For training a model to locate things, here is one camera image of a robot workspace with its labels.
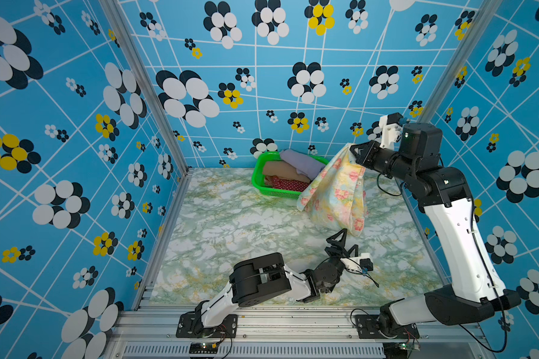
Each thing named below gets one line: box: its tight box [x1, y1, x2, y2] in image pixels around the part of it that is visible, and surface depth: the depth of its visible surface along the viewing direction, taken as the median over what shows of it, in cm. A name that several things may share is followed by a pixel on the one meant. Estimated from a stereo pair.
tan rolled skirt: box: [263, 160, 311, 182], surface depth 108 cm
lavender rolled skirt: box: [279, 149, 326, 181], surface depth 109 cm
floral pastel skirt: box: [296, 142, 368, 238], surface depth 74 cm
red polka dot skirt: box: [265, 175, 310, 193], surface depth 107 cm
